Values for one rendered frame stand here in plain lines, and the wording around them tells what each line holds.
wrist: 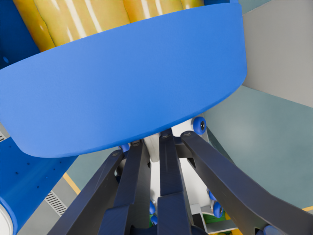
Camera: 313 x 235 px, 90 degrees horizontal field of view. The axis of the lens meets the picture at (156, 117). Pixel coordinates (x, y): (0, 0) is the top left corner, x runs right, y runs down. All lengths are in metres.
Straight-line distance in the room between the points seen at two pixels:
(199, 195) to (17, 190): 0.54
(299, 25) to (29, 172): 0.83
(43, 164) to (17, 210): 0.14
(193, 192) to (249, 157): 1.33
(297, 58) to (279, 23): 0.11
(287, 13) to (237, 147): 1.34
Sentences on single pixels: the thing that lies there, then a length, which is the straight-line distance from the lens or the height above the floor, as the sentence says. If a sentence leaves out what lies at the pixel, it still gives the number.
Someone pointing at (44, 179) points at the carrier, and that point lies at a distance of 0.68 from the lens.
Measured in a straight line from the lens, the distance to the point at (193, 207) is 0.61.
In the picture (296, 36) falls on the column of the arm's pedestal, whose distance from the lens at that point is 0.55.
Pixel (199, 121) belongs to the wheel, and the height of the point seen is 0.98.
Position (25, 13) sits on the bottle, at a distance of 0.23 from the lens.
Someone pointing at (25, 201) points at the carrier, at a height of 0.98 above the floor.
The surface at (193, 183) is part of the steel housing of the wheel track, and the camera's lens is 0.55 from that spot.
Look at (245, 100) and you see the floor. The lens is 1.57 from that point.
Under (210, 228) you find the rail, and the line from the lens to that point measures 0.66.
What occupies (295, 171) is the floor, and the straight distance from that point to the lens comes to 2.25.
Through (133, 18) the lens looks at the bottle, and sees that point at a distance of 0.18.
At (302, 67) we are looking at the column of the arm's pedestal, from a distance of 0.57.
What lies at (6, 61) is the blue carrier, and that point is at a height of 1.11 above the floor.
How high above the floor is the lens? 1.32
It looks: 69 degrees down
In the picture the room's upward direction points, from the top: 180 degrees clockwise
